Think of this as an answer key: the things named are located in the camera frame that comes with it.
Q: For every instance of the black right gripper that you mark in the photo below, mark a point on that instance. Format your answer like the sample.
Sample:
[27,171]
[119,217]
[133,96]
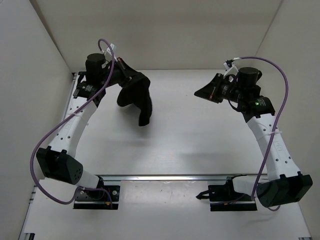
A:
[210,92]

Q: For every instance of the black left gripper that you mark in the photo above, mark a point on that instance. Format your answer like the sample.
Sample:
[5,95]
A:
[128,71]

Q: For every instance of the black skirt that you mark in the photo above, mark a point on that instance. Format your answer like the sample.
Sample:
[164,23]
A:
[137,93]

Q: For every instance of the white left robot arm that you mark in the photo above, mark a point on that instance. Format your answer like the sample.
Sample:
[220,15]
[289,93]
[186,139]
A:
[58,161]

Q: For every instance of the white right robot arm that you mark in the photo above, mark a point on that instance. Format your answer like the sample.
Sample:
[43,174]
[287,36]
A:
[286,184]

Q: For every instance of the left blue corner label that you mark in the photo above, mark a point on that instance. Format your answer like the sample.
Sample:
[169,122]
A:
[81,73]

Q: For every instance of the aluminium left side rail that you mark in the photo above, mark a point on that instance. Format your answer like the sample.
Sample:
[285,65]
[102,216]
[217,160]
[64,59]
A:
[66,106]

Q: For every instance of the aluminium rail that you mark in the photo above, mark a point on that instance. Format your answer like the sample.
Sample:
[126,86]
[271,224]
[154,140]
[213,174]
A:
[66,106]
[168,177]

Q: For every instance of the aluminium front rail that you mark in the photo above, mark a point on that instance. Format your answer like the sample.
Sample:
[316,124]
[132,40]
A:
[168,177]

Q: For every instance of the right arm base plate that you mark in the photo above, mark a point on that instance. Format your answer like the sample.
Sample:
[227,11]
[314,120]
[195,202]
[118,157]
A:
[223,198]

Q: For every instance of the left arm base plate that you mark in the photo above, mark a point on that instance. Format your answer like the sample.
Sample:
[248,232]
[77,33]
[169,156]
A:
[107,199]

